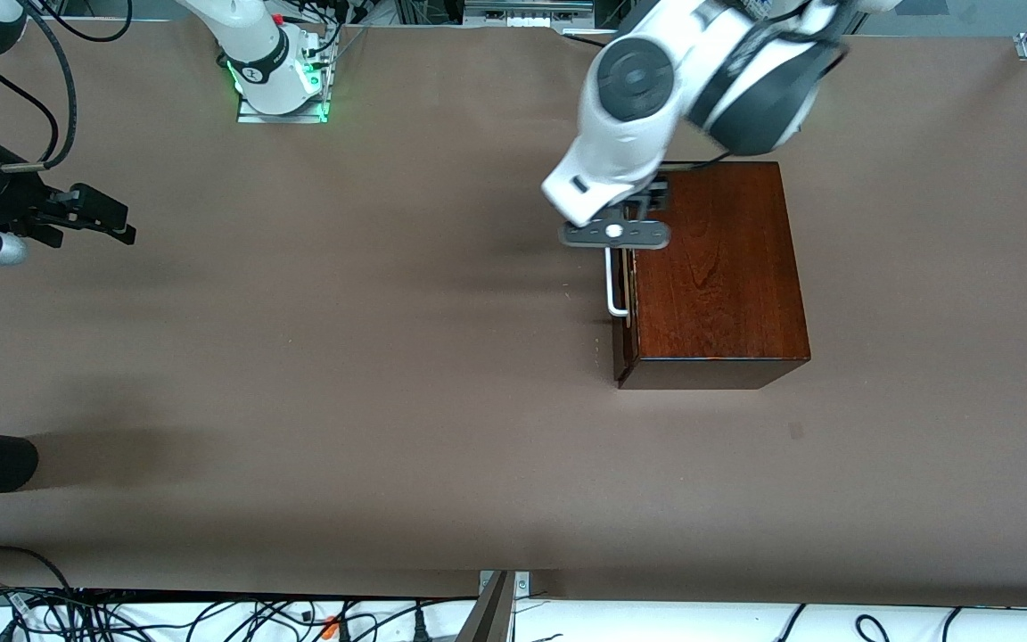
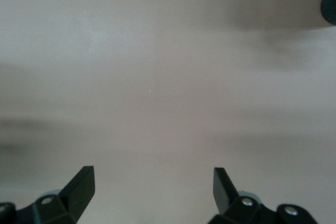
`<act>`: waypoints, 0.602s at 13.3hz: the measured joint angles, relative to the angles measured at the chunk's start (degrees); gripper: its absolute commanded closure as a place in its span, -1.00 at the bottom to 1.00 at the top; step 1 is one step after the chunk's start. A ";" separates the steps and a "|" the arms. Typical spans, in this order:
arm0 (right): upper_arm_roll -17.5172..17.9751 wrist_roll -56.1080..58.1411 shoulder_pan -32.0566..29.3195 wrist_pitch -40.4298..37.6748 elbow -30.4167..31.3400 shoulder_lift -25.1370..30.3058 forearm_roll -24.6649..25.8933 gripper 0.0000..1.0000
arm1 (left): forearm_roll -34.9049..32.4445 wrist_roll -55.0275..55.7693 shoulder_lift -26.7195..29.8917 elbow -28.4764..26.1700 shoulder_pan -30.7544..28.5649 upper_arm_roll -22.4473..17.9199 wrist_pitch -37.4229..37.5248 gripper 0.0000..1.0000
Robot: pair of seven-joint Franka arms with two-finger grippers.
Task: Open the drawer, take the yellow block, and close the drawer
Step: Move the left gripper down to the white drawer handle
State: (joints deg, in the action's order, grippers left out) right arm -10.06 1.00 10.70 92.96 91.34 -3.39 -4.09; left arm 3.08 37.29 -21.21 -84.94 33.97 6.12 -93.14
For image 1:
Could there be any grey aluminium strut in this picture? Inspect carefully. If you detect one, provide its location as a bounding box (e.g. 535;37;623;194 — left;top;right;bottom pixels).
456;571;530;642

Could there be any aluminium right arm base plate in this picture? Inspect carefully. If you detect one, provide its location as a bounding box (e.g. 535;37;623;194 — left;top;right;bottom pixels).
237;27;331;125

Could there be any wooden drawer with white handle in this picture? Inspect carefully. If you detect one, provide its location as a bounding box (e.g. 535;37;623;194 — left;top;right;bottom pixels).
605;241;640;383

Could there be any dark brown wooden cabinet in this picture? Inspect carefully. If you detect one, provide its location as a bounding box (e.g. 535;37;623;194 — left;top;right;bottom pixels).
618;160;812;391

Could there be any grey equipment rail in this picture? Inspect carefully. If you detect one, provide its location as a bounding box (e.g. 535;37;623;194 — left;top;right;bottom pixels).
463;0;597;30

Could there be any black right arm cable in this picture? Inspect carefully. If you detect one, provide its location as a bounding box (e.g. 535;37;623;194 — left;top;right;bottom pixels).
21;0;79;170

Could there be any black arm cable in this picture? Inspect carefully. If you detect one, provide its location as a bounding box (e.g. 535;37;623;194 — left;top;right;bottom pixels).
661;150;735;170
21;0;79;170

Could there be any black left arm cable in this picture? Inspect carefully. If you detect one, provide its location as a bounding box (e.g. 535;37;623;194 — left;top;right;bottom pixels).
661;150;735;170

